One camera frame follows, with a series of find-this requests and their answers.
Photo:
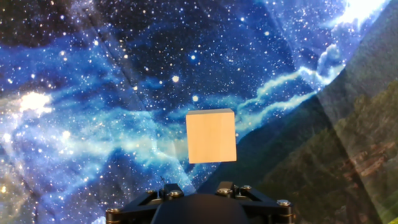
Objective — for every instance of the light wooden cube block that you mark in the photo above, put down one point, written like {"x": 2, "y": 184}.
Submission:
{"x": 211, "y": 137}

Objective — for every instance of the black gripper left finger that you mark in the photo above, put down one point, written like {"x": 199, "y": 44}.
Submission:
{"x": 140, "y": 207}

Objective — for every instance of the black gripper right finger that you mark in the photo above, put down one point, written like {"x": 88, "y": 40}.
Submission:
{"x": 264, "y": 207}

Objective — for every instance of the galaxy print cloth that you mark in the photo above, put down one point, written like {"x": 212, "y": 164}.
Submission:
{"x": 93, "y": 93}

